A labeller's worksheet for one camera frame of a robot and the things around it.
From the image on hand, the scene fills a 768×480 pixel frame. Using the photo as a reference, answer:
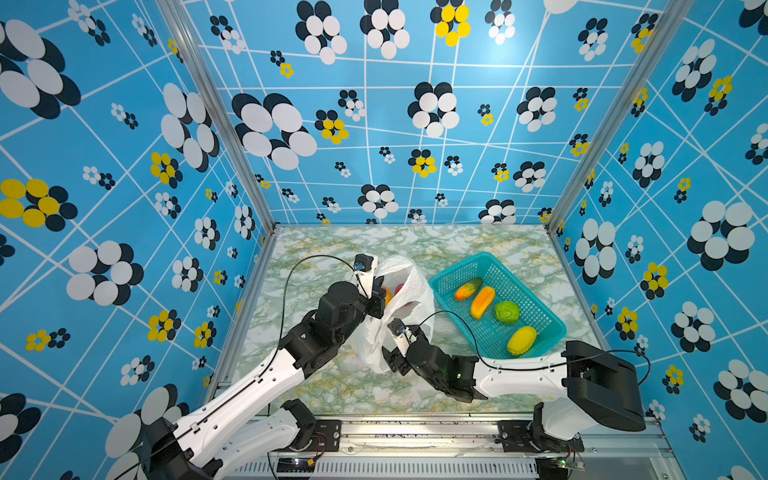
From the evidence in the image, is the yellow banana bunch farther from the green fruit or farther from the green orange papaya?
the green orange papaya

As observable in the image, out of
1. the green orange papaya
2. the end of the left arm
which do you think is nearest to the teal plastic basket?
the green orange papaya

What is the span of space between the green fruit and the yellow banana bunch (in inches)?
1.6

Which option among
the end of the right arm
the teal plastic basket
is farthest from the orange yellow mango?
the end of the right arm

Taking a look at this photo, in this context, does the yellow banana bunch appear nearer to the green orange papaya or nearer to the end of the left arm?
the green orange papaya

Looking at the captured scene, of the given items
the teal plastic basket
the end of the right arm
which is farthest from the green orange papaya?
the end of the right arm

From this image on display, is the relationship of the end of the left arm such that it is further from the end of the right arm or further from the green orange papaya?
the green orange papaya

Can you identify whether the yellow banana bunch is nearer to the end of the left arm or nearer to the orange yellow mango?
the orange yellow mango

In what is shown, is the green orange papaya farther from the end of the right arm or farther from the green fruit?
the end of the right arm

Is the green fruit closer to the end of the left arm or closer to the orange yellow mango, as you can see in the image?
the orange yellow mango

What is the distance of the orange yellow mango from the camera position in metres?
0.94

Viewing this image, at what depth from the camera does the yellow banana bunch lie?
33.6 inches

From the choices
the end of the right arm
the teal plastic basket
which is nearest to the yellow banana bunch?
the teal plastic basket

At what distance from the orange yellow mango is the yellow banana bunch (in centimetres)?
11

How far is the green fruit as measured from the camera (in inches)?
35.7
